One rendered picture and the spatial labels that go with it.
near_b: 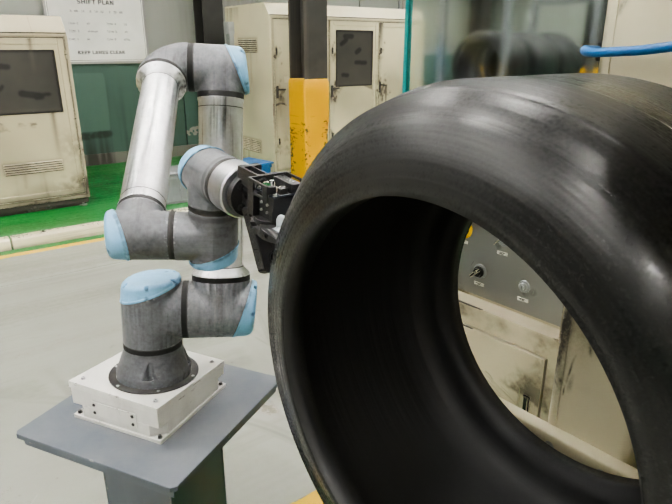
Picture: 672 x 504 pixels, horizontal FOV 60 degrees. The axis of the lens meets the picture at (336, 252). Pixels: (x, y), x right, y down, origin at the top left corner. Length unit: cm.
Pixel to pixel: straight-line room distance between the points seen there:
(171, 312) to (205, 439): 33
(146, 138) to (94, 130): 740
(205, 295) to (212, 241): 45
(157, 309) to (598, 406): 101
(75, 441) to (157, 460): 23
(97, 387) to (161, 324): 24
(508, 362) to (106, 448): 100
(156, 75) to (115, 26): 724
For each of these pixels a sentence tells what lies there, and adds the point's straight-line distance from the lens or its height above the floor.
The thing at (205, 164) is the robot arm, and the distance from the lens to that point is 101.
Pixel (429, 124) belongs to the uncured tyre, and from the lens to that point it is 49.
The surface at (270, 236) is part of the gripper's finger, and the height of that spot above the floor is 126.
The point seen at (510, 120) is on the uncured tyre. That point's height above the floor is 146.
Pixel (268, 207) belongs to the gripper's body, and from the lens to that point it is 87.
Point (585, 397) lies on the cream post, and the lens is 97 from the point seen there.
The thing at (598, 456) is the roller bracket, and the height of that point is 95.
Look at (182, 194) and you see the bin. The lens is 621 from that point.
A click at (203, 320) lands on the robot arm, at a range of 150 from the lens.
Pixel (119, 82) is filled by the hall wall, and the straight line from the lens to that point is 871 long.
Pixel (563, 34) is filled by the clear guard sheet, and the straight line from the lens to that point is 132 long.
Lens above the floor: 151
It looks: 19 degrees down
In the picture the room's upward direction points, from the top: straight up
